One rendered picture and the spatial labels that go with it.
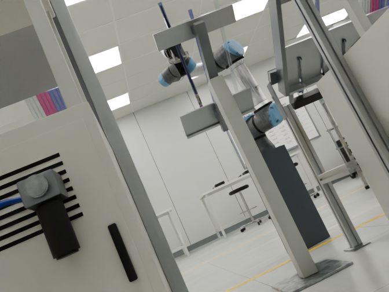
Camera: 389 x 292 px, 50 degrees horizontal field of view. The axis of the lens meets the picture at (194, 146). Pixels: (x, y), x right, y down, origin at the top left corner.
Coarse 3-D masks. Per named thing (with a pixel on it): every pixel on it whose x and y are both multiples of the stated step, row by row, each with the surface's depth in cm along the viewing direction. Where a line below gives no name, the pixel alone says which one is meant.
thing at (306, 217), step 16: (272, 160) 228; (288, 160) 231; (272, 176) 224; (288, 176) 228; (288, 192) 224; (304, 192) 228; (288, 208) 221; (304, 208) 224; (304, 224) 221; (320, 224) 224; (304, 240) 218; (320, 240) 221
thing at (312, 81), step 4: (316, 76) 184; (320, 76) 184; (308, 80) 184; (312, 80) 183; (316, 80) 182; (300, 84) 182; (304, 84) 182; (308, 84) 181; (312, 84) 181; (292, 88) 181; (296, 88) 181; (300, 88) 180; (304, 88) 181; (292, 92) 179; (296, 92) 180
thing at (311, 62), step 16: (368, 16) 178; (336, 32) 177; (352, 32) 180; (288, 48) 172; (304, 48) 175; (288, 64) 176; (304, 64) 179; (320, 64) 182; (288, 80) 180; (304, 80) 184
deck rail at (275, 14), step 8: (272, 0) 157; (280, 0) 155; (272, 8) 159; (280, 8) 157; (272, 16) 162; (280, 16) 158; (272, 24) 164; (280, 24) 160; (272, 32) 167; (280, 32) 162; (280, 40) 164; (280, 48) 166; (280, 56) 169; (280, 64) 172; (280, 72) 175; (280, 80) 178; (280, 88) 181; (288, 88) 177
